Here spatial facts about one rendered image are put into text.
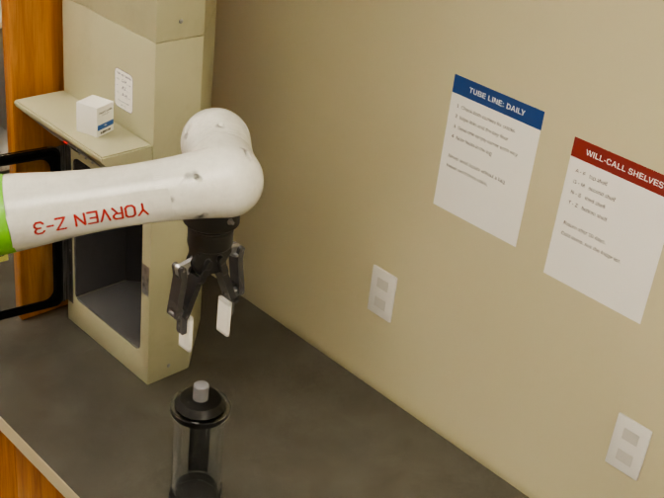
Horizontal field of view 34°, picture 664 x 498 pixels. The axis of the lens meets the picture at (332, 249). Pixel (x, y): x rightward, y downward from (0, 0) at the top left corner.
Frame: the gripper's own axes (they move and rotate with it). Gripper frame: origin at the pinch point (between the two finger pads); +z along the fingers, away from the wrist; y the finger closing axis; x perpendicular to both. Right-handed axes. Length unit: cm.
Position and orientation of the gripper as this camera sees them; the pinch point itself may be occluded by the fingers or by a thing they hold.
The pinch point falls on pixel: (205, 327)
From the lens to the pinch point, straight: 186.1
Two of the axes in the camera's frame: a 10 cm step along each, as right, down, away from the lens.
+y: -7.2, 2.7, -6.4
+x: 6.9, 4.2, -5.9
